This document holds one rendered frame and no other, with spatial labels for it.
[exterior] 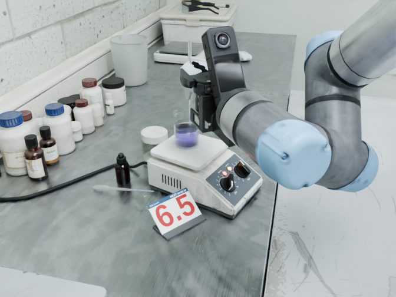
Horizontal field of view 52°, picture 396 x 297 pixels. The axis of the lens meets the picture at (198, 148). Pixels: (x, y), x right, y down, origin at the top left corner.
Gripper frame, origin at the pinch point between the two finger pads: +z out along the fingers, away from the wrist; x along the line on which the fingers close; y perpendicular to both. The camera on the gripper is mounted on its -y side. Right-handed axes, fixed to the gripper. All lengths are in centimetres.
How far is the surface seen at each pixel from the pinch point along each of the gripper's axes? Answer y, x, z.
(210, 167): 19.1, 1.6, -5.6
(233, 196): 22.4, 3.4, -11.9
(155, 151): 17.2, -7.2, 1.3
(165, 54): 22, 22, 84
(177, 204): 23.3, -6.6, -9.1
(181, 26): 15, 36, 101
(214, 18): 11, 47, 92
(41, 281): 25.1, -31.1, -17.0
